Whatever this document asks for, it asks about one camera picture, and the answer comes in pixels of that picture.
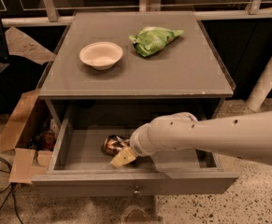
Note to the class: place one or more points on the grey cabinet with counter top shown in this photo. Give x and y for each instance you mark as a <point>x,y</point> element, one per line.
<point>189,67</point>

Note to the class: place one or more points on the green chip bag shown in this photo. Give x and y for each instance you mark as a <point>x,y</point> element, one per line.
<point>151,40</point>

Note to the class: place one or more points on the crushed orange soda can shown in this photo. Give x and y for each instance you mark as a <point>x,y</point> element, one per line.
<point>114,144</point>

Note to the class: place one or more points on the open cardboard box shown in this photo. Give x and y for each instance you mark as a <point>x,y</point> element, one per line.
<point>23,125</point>

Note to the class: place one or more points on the metal frame railing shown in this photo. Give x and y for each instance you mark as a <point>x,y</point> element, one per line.
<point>28,13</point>

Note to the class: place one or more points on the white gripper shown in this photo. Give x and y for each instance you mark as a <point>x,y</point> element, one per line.
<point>137,142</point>

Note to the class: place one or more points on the white paper bowl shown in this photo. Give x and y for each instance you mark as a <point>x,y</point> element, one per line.
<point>101,55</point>

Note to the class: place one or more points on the metal drawer knob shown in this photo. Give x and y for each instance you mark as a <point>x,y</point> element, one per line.
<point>136,191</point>

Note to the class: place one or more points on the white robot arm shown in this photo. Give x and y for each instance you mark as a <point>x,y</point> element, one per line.
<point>247,137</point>

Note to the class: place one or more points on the brown cardboard sheet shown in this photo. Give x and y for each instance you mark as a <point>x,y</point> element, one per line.
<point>21,44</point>

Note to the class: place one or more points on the grey open top drawer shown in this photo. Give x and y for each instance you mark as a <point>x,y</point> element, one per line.
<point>78,166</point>

